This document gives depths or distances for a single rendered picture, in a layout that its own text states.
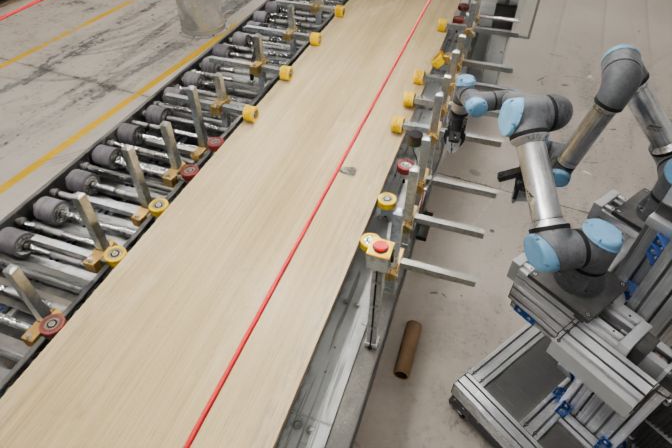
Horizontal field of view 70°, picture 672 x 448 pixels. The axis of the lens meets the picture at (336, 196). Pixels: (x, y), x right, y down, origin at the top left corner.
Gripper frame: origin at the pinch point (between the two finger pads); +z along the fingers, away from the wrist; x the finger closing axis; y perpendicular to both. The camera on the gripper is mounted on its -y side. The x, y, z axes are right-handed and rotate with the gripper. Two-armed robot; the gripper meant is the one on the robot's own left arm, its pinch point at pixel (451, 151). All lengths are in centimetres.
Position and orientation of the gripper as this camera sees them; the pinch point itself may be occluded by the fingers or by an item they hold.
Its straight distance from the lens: 220.5
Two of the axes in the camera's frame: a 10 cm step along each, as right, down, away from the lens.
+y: 3.4, -6.3, 7.0
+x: -9.4, -2.3, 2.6
